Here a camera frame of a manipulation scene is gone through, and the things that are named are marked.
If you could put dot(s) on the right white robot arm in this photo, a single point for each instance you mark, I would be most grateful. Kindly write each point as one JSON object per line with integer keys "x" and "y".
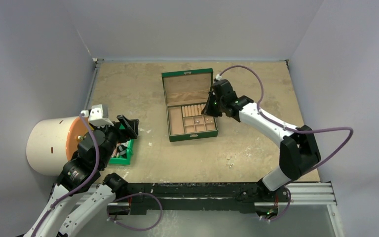
{"x": 298, "y": 147}

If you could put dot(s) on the green plastic bin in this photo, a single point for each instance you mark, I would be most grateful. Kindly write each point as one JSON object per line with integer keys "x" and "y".
{"x": 123, "y": 153}

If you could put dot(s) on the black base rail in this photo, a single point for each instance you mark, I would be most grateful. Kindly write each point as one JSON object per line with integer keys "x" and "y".
{"x": 244, "y": 197}

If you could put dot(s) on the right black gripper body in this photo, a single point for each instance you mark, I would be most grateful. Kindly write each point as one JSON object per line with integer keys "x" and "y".
{"x": 217, "y": 99}

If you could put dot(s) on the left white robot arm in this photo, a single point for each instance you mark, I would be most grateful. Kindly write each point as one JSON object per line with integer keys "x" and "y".
{"x": 61, "y": 216}

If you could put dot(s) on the green jewelry box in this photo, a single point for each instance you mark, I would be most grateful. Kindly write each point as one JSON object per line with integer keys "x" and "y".
{"x": 185, "y": 88}

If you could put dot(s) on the white cylinder with orange lid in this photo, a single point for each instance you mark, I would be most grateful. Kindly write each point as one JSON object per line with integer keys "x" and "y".
{"x": 52, "y": 142}

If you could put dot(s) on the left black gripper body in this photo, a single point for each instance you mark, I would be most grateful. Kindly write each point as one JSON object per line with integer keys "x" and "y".
{"x": 113, "y": 140}

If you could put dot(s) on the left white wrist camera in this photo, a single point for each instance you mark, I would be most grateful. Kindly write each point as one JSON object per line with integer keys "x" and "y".
{"x": 98, "y": 116}

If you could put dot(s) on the aluminium rail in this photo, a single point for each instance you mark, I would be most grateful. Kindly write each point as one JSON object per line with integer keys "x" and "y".
{"x": 307, "y": 193}

